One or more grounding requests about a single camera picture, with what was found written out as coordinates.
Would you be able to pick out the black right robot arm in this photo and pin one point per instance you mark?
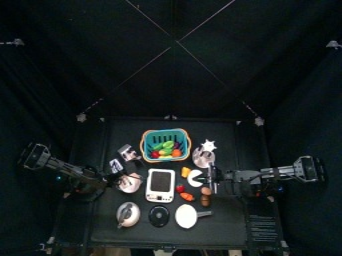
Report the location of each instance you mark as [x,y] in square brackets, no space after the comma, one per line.
[284,171]

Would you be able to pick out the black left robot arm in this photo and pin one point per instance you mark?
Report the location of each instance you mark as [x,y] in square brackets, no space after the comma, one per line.
[57,163]

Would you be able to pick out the white toy pot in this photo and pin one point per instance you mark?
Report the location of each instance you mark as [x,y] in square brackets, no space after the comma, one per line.
[131,186]

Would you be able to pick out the yellow toy pepper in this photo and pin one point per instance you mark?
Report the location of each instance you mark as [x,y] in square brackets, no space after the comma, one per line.
[185,171]

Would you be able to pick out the orange toy carrot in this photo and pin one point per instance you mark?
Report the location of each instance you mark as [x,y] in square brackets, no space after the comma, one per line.
[187,196]

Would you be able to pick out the red toy strawberry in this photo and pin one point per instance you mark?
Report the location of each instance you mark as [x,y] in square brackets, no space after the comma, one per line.
[179,188]

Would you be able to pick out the white toy induction stove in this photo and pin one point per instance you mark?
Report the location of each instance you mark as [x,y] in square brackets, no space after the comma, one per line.
[160,185]

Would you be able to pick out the white toy knife block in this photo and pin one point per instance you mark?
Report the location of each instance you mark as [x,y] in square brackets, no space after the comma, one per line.
[128,152]

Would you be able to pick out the red toy tomato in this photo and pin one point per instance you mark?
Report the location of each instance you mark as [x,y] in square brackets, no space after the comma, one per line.
[155,154]

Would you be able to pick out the white spiky toy utensil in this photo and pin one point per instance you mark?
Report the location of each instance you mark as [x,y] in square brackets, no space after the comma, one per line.
[208,145]

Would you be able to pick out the orange toy fruit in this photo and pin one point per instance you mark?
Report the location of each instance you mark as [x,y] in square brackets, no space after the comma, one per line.
[176,153]

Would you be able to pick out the yellow toy corn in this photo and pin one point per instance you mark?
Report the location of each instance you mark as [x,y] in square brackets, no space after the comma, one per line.
[165,157]

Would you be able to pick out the white toy frying pan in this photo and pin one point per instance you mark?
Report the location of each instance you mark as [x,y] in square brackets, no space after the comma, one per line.
[185,216]

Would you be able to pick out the green toy vegetable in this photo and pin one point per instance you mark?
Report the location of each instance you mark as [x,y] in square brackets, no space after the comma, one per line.
[168,144]
[157,147]

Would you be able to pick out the purple toy eggplant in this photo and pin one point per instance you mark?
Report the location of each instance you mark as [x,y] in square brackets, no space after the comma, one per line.
[176,145]

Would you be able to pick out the black pot lid with knob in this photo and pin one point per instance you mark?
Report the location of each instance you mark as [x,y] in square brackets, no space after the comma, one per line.
[159,216]

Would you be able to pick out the teal basket with orange rim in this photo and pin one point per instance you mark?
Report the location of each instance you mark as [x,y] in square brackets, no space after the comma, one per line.
[148,136]

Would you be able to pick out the white text label sticker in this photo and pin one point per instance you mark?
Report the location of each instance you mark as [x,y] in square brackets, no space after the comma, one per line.
[262,226]

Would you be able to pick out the black cloth backdrop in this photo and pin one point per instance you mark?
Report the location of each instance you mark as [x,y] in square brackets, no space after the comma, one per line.
[88,50]

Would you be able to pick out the metal frame bracket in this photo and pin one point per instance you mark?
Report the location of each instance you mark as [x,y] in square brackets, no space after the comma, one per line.
[16,42]
[259,120]
[80,117]
[169,117]
[332,44]

